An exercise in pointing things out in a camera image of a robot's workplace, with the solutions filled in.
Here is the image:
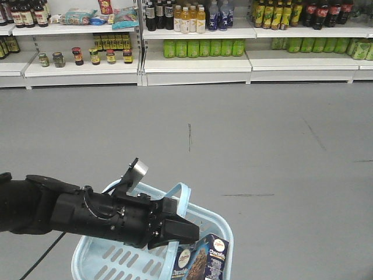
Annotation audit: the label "snack bags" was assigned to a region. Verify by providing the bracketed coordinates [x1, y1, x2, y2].
[48, 6, 139, 30]

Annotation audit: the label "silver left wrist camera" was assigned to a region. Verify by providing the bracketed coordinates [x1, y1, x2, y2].
[120, 157, 149, 193]

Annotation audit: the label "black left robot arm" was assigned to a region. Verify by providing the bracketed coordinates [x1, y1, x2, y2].
[1, 172, 199, 249]

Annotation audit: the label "dark blue chocofello cookie box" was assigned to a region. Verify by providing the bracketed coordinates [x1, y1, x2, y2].
[171, 233, 230, 280]

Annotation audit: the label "green drink bottle row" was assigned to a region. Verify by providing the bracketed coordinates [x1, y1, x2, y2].
[163, 38, 245, 58]

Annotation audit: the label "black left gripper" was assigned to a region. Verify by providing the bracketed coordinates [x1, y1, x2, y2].
[109, 193, 200, 250]

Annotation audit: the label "light blue plastic basket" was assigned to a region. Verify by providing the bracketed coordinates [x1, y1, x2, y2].
[71, 183, 234, 279]

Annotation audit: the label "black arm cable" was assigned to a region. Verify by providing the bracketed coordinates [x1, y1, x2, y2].
[19, 232, 65, 280]

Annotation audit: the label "cola bottles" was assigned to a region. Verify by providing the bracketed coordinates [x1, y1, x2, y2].
[301, 1, 354, 30]

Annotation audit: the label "sauce jars row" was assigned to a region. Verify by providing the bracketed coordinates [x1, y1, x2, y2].
[38, 47, 134, 68]

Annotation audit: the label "white supermarket shelf unit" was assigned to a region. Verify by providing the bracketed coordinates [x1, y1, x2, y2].
[1, 1, 372, 89]

